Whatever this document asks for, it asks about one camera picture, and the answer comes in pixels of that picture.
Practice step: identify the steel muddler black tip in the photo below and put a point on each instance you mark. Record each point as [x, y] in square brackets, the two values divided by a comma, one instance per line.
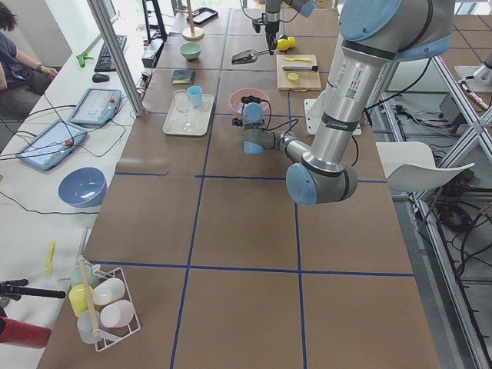
[306, 68]

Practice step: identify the black keyboard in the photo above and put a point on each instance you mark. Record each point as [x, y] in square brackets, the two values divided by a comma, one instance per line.
[105, 62]

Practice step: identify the yellow cup in rack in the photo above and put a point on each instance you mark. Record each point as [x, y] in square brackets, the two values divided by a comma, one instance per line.
[78, 300]

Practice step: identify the aluminium frame post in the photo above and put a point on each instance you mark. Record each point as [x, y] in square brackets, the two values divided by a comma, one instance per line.
[107, 32]

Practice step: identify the blue cup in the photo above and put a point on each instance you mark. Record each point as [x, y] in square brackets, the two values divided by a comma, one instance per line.
[195, 95]

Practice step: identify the wine glass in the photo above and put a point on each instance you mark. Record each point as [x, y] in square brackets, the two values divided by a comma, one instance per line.
[182, 106]

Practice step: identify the green bowl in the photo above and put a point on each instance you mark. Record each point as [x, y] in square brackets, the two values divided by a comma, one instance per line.
[190, 50]

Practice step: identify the wooden cutting board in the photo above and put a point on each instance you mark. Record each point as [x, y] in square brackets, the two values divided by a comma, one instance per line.
[308, 81]

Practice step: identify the teach pendant tablet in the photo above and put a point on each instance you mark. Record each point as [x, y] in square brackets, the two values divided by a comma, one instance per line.
[96, 107]
[52, 145]

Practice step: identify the pink cup in rack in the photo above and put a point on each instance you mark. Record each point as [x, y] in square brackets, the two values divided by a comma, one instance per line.
[117, 314]

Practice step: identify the green clamp tool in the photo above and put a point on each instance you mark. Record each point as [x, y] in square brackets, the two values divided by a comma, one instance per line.
[82, 58]

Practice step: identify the steel ice scoop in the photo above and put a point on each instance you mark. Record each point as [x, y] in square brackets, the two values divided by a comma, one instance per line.
[249, 56]

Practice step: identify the cream bear tray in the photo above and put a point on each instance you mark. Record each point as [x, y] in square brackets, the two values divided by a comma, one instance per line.
[199, 118]

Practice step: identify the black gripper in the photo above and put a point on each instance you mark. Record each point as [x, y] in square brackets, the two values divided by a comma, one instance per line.
[271, 28]

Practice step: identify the red bottle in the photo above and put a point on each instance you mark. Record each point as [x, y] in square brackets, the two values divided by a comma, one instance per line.
[23, 334]

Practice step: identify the far teach pendant tablet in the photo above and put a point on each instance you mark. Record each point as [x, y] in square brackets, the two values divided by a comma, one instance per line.
[96, 107]

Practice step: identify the wooden stand round base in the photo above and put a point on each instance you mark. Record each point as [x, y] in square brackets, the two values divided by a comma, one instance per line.
[192, 33]

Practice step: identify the white wire cup rack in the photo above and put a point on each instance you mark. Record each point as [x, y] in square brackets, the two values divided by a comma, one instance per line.
[89, 327]

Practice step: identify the white cup in rack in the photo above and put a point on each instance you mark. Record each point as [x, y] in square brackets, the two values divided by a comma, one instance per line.
[108, 291]

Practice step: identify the black computer mouse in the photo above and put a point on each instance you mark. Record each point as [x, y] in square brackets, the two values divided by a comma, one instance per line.
[100, 77]

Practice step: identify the lemon half slice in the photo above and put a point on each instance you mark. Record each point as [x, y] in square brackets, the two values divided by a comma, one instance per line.
[293, 77]

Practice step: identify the whole yellow lemon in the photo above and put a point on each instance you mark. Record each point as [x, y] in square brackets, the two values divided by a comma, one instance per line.
[283, 44]

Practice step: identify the blue bowl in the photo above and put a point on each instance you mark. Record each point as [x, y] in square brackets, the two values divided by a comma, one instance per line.
[83, 188]

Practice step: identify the seated person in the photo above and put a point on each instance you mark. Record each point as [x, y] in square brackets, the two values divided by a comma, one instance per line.
[23, 79]

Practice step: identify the near teach pendant tablet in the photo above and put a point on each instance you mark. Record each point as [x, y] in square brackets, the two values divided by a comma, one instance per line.
[52, 145]

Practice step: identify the pink bowl of ice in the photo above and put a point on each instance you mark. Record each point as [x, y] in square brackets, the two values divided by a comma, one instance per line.
[236, 105]

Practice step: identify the yellow plastic knife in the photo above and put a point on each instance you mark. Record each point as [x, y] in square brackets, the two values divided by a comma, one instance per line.
[290, 59]

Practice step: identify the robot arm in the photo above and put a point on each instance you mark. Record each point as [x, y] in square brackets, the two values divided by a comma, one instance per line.
[271, 18]
[372, 33]

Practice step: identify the yellow plastic fork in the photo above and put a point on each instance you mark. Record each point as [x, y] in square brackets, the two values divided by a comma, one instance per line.
[49, 261]

